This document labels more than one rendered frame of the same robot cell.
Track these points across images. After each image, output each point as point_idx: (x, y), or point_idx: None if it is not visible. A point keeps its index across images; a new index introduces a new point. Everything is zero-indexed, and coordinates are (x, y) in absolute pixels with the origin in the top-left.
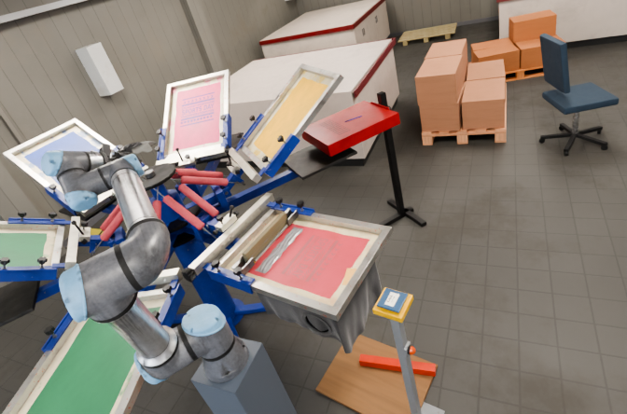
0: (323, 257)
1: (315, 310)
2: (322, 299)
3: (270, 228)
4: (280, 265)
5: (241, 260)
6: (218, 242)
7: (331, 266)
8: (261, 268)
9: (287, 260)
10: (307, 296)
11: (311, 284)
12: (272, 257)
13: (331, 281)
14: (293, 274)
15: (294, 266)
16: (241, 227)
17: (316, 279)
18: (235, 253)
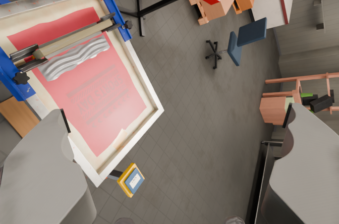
0: (110, 102)
1: (83, 171)
2: (91, 155)
3: (88, 35)
4: (69, 81)
5: (29, 51)
6: None
7: (112, 117)
8: (47, 70)
9: (79, 80)
10: (79, 145)
11: (89, 130)
12: (66, 64)
13: (106, 136)
14: (77, 105)
15: (82, 94)
16: None
17: (96, 126)
18: (20, 13)
